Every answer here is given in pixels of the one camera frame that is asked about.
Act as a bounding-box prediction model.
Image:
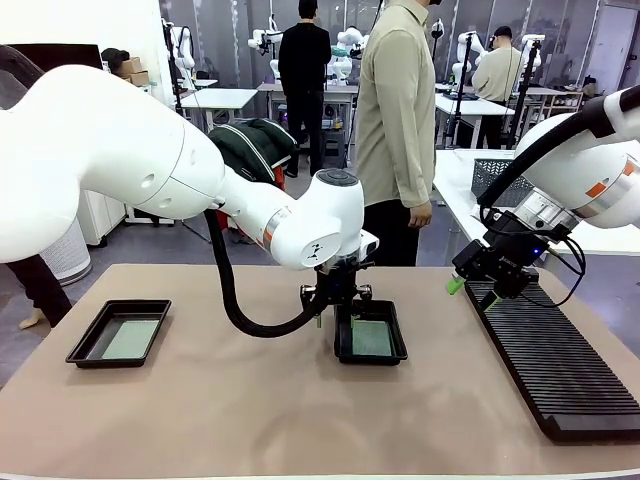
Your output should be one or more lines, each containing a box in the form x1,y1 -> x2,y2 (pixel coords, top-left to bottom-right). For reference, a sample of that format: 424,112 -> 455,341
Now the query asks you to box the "wooden shelf rack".
539,87 -> 584,121

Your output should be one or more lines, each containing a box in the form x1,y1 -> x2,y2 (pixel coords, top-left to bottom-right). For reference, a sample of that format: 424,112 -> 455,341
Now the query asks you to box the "white cabinet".
79,189 -> 127,247

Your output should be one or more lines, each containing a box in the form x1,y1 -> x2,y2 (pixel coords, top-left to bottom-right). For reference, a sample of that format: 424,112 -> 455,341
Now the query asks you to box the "person in black clothes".
277,0 -> 332,176

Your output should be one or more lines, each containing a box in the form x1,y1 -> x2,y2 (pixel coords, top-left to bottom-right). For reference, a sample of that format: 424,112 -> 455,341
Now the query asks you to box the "person with black cap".
471,25 -> 521,150

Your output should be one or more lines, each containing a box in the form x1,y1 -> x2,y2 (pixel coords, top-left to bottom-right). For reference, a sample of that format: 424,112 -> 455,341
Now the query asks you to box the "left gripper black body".
299,262 -> 375,306

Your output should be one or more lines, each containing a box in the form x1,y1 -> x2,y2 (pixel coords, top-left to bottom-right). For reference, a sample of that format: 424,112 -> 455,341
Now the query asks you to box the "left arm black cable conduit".
0,44 -> 326,339

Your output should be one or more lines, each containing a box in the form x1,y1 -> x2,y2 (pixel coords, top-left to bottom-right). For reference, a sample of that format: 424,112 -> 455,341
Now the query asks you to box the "grey step stool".
322,128 -> 347,169

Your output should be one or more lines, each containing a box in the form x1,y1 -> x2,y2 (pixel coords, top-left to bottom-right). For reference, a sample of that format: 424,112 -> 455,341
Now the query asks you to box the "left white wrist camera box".
358,228 -> 380,257

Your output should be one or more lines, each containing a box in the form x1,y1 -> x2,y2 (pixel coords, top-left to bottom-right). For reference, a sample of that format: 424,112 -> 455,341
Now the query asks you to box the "white background table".
179,88 -> 259,134
433,92 -> 516,150

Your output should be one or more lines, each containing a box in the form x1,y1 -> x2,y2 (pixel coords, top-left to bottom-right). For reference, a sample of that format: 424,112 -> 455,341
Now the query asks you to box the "grey plastic basket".
471,158 -> 536,209

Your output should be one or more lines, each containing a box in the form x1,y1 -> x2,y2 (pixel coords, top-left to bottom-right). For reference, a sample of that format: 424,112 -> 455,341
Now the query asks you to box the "black computer monitor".
9,43 -> 104,71

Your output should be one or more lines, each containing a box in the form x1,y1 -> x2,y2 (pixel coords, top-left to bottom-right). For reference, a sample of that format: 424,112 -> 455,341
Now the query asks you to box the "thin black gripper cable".
544,232 -> 587,309

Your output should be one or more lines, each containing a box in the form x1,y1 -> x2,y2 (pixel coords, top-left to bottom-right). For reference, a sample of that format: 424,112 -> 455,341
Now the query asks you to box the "black camera stand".
507,39 -> 544,150

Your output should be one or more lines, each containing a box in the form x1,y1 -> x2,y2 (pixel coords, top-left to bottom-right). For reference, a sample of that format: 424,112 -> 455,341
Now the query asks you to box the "person's right forearm beige sleeve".
394,129 -> 435,209

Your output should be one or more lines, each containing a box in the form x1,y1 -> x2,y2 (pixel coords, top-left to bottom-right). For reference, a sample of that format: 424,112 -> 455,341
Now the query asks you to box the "person in dark trousers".
4,252 -> 74,331

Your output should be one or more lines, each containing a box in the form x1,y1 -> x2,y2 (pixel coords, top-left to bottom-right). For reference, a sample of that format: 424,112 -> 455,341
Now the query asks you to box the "black slotted board rack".
460,267 -> 640,441

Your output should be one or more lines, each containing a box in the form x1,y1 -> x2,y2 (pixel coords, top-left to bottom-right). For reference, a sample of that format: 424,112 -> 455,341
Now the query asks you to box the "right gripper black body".
479,209 -> 549,281

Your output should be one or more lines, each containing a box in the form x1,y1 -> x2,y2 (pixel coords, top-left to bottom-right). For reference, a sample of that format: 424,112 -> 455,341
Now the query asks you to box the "white work table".
433,148 -> 640,267

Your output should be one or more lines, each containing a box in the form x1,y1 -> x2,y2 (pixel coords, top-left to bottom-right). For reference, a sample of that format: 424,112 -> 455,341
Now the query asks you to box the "person in beige shirt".
353,0 -> 436,267

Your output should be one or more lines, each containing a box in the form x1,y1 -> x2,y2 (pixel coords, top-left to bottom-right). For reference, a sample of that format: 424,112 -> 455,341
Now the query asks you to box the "dark green jacket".
207,118 -> 300,184

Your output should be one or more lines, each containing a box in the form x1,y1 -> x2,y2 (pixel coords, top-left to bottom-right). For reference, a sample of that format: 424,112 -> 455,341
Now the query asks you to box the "green circuit board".
101,319 -> 160,360
351,319 -> 393,357

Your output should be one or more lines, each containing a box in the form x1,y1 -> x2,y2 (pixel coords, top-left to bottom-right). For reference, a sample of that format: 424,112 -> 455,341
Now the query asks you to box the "grey background workbench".
257,82 -> 361,151

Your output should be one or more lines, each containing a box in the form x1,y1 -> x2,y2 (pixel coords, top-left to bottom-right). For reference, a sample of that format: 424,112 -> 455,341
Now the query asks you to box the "black ESD tray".
65,298 -> 173,370
332,298 -> 409,366

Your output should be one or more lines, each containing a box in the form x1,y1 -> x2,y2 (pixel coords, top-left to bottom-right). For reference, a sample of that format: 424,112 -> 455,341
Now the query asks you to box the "person's right hand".
408,202 -> 434,230

